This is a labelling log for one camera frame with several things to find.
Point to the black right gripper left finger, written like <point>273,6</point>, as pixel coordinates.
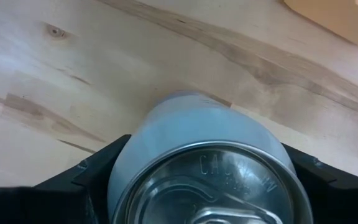
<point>61,199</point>

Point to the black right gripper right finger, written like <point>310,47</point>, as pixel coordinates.
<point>337,199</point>

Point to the light blue soda can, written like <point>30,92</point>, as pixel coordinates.
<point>197,161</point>

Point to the tan plastic bin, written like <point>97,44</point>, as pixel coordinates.
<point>337,18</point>

